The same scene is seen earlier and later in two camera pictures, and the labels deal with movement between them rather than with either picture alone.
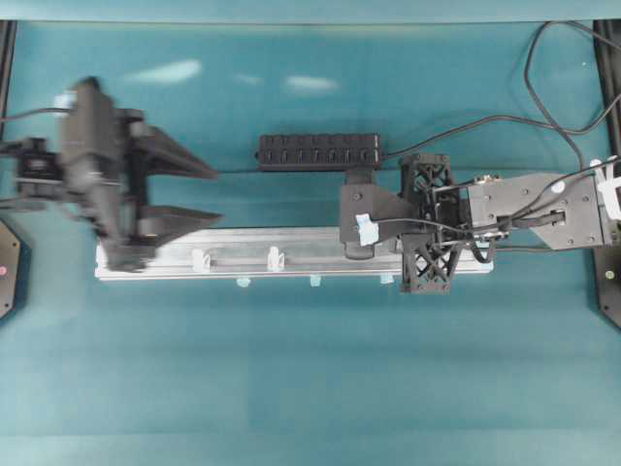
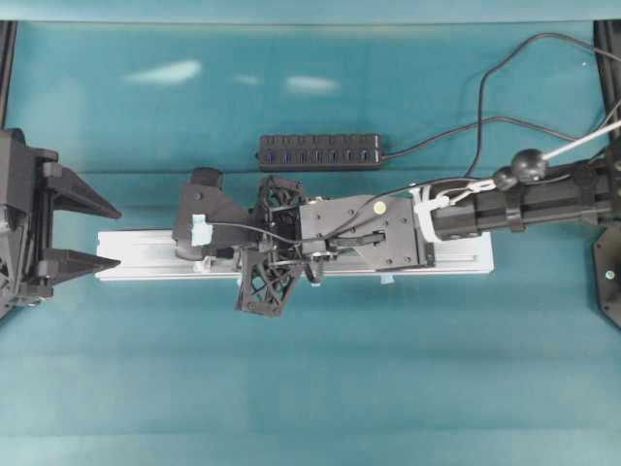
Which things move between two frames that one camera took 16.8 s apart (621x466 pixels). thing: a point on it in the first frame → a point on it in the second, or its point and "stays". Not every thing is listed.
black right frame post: [607, 41] stays
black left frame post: [8, 52] stays
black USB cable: [569, 133] → [479, 101]
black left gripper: [108, 153] → [27, 177]
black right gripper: [562, 208] → [295, 233]
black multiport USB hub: [299, 152] stays
